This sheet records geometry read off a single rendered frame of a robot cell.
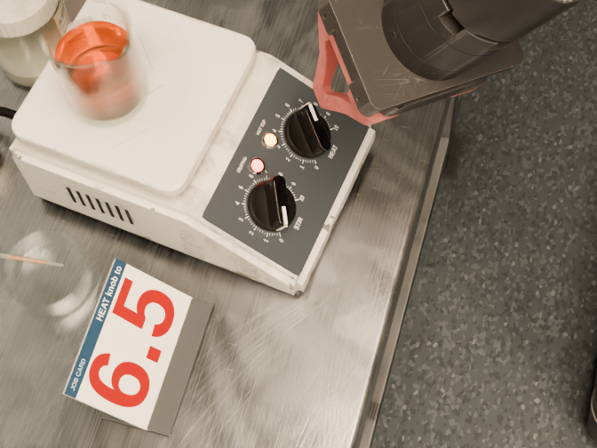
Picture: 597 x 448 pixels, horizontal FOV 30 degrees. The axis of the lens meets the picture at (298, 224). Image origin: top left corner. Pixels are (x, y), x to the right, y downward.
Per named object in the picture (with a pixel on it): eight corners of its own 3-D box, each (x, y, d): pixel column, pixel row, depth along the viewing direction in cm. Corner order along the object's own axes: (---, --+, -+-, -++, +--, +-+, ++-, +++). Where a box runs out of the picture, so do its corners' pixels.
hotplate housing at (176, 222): (378, 142, 77) (378, 77, 69) (301, 306, 72) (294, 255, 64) (94, 44, 81) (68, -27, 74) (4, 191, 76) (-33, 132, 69)
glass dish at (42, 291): (-6, 279, 74) (-16, 266, 72) (60, 228, 75) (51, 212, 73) (43, 336, 72) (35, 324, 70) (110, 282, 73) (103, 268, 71)
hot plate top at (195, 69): (263, 47, 71) (262, 39, 70) (179, 204, 66) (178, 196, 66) (98, -8, 74) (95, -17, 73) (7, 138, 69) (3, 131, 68)
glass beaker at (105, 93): (50, 107, 69) (12, 29, 62) (106, 47, 71) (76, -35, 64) (123, 155, 67) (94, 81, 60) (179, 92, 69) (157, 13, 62)
